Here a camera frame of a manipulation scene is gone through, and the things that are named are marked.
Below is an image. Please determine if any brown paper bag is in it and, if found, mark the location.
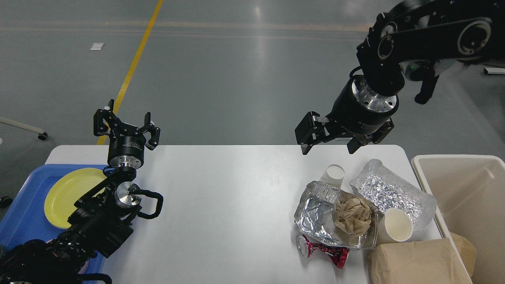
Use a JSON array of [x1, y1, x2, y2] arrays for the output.
[[368, 233, 477, 284]]

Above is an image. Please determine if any small clear plastic cup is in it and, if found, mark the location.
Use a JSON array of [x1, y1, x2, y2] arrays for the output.
[[319, 164, 346, 188]]

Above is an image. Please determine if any beige plastic bin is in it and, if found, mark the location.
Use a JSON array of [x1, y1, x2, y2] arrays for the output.
[[411, 154, 505, 284]]

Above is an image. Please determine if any crushed red can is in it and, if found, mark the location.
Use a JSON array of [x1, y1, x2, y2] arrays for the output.
[[296, 234, 350, 269]]

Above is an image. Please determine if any crumpled brown paper ball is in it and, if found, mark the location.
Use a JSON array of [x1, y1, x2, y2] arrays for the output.
[[334, 197, 372, 236]]

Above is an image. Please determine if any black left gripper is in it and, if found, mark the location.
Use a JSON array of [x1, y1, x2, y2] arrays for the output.
[[93, 99, 161, 169]]

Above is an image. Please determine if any white caster leg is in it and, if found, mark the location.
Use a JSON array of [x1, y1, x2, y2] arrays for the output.
[[0, 117, 48, 141]]

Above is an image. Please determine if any yellow plastic plate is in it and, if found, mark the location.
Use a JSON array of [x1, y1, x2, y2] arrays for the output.
[[43, 168, 106, 230]]

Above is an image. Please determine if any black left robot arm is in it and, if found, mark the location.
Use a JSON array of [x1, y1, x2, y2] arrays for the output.
[[1, 99, 164, 284]]

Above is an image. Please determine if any crumpled silver foil wrapper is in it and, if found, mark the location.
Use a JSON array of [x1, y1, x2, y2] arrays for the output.
[[294, 180, 379, 250]]

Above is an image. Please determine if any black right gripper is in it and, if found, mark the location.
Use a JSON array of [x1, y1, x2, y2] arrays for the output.
[[295, 75, 399, 155]]

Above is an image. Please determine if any white paper cup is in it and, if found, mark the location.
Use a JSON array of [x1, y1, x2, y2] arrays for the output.
[[376, 208, 413, 245]]

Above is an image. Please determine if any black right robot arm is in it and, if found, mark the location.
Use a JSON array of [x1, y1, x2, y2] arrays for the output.
[[295, 0, 504, 155]]

